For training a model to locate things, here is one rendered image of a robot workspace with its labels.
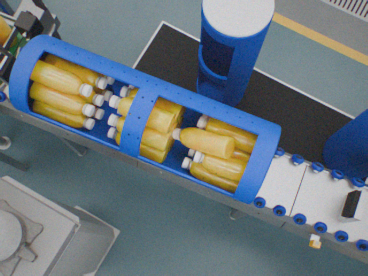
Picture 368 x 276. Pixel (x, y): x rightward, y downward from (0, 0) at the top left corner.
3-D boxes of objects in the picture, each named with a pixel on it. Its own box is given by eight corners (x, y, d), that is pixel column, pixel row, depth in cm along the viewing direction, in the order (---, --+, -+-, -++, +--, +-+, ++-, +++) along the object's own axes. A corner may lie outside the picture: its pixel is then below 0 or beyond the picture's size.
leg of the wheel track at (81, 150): (84, 157, 253) (52, 129, 193) (75, 154, 254) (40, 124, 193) (88, 149, 255) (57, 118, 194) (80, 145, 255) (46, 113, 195)
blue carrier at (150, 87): (245, 205, 153) (255, 204, 125) (31, 117, 162) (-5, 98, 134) (273, 134, 157) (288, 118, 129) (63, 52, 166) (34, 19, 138)
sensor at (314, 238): (315, 248, 153) (319, 248, 148) (307, 245, 153) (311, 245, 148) (322, 228, 155) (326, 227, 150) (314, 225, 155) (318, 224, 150)
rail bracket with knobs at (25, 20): (35, 48, 173) (26, 35, 163) (20, 41, 174) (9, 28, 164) (47, 27, 176) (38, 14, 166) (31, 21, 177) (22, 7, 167)
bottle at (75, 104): (26, 98, 143) (80, 120, 141) (32, 78, 142) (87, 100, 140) (37, 98, 150) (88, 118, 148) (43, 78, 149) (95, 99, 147)
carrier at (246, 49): (211, 57, 254) (187, 96, 248) (223, -39, 169) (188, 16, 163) (252, 80, 250) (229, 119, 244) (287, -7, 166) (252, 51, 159)
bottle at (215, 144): (225, 138, 129) (173, 125, 140) (222, 161, 131) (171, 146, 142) (237, 135, 135) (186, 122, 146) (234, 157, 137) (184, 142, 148)
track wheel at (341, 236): (351, 237, 145) (351, 233, 147) (338, 232, 146) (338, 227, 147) (344, 245, 148) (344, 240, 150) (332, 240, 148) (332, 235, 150)
